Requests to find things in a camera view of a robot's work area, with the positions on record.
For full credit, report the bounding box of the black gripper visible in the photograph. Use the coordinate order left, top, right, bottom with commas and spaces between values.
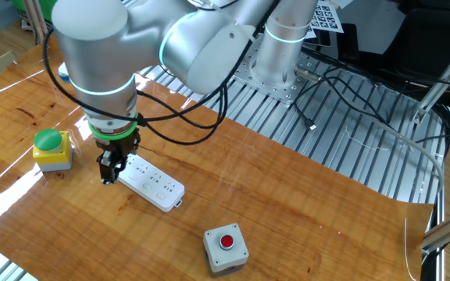
95, 132, 141, 186

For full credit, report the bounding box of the white four-socket power strip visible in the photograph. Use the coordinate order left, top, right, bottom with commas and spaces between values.
117, 154, 186, 213

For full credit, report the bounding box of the green mushroom button yellow box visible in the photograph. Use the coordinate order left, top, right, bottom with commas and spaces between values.
32, 127, 73, 173

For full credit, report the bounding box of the glossy wood-grain mat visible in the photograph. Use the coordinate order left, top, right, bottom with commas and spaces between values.
0, 20, 434, 281

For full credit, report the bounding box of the red push button grey box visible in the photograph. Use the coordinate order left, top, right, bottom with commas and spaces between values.
202, 222, 250, 279

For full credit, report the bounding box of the wooden stick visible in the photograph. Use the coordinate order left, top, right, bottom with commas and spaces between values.
32, 0, 51, 40
22, 0, 43, 44

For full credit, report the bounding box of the green plastic bin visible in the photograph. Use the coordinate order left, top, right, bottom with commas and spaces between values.
12, 0, 64, 12

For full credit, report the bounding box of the black-white marker sheet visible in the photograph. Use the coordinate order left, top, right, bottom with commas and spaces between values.
305, 0, 345, 40

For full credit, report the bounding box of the black equipment case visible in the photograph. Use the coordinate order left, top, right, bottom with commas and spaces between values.
337, 0, 450, 118

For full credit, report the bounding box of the green gripper mount ring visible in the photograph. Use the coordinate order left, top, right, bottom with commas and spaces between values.
87, 119, 138, 142

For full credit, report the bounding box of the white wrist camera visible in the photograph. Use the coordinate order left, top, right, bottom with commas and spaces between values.
57, 61, 71, 84

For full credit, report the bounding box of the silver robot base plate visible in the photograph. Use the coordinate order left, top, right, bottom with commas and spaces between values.
232, 33, 313, 105

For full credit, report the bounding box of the black USB cable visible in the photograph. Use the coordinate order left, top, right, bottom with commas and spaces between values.
293, 66, 398, 132

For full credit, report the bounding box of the grey translucent cable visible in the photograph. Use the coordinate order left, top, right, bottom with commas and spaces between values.
359, 116, 445, 196

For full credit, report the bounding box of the thick black cable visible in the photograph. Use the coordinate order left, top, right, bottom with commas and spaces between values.
414, 103, 450, 165

